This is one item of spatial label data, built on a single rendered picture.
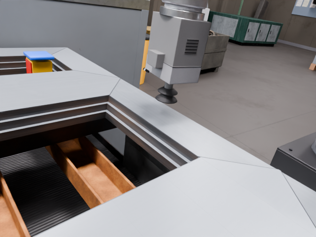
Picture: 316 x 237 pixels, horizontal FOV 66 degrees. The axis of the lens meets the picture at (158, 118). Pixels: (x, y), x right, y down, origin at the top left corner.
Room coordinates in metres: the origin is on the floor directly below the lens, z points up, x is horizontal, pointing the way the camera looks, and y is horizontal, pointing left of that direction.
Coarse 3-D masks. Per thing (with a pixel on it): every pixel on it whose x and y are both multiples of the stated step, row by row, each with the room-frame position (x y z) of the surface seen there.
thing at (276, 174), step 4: (260, 168) 0.32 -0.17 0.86; (264, 168) 0.32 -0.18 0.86; (268, 168) 0.32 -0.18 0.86; (272, 168) 0.32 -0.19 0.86; (264, 172) 0.31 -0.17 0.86; (268, 172) 0.31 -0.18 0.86; (272, 172) 0.31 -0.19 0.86; (276, 172) 0.32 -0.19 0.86; (280, 172) 0.32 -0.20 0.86; (272, 176) 0.30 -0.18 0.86; (276, 176) 0.31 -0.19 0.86; (280, 176) 0.31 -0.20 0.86; (280, 180) 0.30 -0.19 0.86; (284, 180) 0.30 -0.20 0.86; (284, 184) 0.29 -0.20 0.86; (288, 184) 0.29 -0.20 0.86
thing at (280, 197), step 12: (228, 168) 0.30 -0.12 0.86; (240, 168) 0.31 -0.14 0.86; (252, 168) 0.32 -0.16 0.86; (240, 180) 0.28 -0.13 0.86; (252, 180) 0.29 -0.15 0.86; (264, 180) 0.29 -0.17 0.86; (276, 180) 0.30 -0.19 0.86; (252, 192) 0.26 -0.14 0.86; (264, 192) 0.26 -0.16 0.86; (276, 192) 0.27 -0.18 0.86; (288, 192) 0.27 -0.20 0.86; (276, 204) 0.25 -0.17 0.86; (288, 204) 0.25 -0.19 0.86; (300, 204) 0.25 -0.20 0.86; (288, 216) 0.23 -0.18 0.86; (300, 216) 0.23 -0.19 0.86; (312, 228) 0.21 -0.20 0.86
